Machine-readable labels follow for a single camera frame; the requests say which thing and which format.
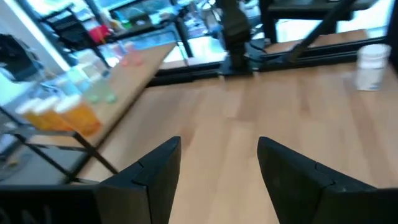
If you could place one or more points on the orange pill bottle white cap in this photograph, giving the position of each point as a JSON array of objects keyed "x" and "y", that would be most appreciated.
[
  {"x": 49, "y": 118},
  {"x": 77, "y": 118},
  {"x": 26, "y": 113}
]

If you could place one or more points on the small red pill bottle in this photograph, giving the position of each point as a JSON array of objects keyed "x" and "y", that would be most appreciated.
[{"x": 124, "y": 59}]

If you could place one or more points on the black aluminium rig frame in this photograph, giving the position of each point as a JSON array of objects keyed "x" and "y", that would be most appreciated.
[{"x": 311, "y": 53}]

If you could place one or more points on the black desk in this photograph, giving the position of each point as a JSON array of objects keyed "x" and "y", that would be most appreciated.
[{"x": 295, "y": 6}]

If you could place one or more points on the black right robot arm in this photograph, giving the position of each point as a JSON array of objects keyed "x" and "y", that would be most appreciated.
[{"x": 236, "y": 31}]

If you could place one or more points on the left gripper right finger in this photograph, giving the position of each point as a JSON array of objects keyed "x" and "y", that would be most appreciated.
[{"x": 304, "y": 196}]

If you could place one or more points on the white plastic jar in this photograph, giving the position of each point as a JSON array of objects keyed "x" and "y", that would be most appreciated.
[{"x": 371, "y": 67}]

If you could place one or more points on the wooden shelf with black frame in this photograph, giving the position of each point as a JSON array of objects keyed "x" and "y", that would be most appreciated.
[{"x": 130, "y": 77}]

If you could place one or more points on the small green pill bottle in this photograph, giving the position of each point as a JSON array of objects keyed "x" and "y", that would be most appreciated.
[
  {"x": 110, "y": 93},
  {"x": 92, "y": 93}
]

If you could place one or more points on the white bottle blue label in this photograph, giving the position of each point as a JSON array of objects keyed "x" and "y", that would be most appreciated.
[{"x": 76, "y": 77}]

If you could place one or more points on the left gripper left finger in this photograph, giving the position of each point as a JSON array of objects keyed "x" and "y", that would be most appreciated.
[{"x": 146, "y": 193}]

